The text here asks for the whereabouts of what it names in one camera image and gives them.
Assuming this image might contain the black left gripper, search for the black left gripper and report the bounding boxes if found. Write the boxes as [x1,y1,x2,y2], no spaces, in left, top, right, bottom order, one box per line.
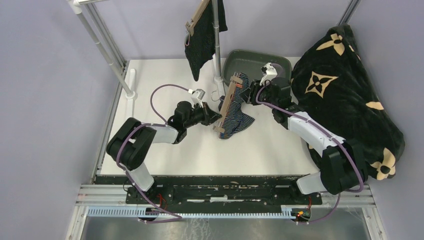
[184,101,222,129]

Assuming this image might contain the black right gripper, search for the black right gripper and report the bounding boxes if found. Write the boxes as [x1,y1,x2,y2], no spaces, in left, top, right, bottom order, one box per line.
[238,79,278,109]

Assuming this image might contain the blue striped underwear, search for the blue striped underwear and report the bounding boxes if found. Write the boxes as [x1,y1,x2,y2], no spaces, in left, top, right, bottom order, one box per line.
[218,72,255,140]

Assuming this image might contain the black striped underwear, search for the black striped underwear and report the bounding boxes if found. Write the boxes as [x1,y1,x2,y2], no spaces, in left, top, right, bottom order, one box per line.
[184,0,215,82]

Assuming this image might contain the wooden clip hanger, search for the wooden clip hanger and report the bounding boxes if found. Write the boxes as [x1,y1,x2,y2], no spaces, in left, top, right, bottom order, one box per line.
[184,0,210,46]

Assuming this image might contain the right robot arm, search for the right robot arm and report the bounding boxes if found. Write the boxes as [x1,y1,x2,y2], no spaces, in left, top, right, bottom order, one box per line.
[241,77,368,204]

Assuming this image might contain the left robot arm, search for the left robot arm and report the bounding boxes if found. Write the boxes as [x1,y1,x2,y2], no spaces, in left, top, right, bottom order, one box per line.
[106,101,222,204]

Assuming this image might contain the green plastic tray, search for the green plastic tray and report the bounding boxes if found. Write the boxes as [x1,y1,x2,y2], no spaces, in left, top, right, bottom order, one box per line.
[222,49,292,86]

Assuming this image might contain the centre rack pole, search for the centre rack pole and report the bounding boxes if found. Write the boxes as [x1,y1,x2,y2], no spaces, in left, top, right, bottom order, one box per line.
[211,0,223,83]

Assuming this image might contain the rack pole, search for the rack pole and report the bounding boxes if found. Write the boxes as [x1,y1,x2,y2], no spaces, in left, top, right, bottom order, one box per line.
[211,0,223,83]
[66,0,135,98]

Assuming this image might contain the black floral blanket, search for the black floral blanket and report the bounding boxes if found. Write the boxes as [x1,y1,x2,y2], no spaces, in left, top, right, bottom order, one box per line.
[290,23,405,180]

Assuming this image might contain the left rack pole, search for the left rack pole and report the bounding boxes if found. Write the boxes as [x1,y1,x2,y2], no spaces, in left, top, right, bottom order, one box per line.
[66,0,135,98]

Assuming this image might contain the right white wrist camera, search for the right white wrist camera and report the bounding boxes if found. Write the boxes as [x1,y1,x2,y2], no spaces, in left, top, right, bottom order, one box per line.
[259,62,278,86]

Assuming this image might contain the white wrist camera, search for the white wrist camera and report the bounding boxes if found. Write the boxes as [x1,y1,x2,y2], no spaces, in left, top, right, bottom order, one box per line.
[187,88,206,108]
[259,62,278,86]

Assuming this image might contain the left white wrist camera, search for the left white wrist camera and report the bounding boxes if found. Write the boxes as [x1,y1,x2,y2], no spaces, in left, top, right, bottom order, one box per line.
[187,88,206,108]

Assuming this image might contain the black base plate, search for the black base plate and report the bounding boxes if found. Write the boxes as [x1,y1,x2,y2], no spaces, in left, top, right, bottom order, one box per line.
[94,175,324,215]

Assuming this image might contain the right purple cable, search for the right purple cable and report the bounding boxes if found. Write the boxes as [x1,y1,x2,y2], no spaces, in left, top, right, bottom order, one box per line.
[255,62,365,224]

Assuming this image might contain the white cable duct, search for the white cable duct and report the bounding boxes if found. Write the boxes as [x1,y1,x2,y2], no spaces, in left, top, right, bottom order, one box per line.
[86,206,295,220]

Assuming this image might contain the aluminium frame rails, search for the aluminium frame rails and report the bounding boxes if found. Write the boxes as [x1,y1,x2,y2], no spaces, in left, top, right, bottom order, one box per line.
[65,184,387,240]

